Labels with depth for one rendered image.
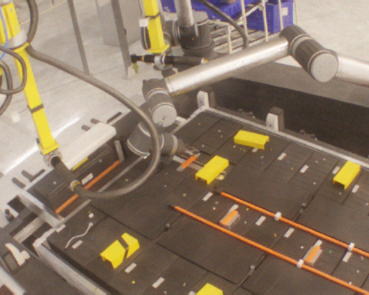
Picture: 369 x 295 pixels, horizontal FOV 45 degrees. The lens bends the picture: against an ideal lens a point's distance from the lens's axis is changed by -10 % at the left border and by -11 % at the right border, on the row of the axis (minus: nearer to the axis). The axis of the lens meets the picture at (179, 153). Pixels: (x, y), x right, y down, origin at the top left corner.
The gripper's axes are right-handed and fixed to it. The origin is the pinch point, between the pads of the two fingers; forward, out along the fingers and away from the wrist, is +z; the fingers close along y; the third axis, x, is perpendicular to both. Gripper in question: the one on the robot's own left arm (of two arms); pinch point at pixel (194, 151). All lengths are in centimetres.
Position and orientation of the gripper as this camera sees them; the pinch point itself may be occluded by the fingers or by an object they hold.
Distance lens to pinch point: 239.2
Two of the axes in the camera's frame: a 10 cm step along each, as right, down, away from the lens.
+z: 6.9, 1.4, 7.1
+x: -3.9, 9.0, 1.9
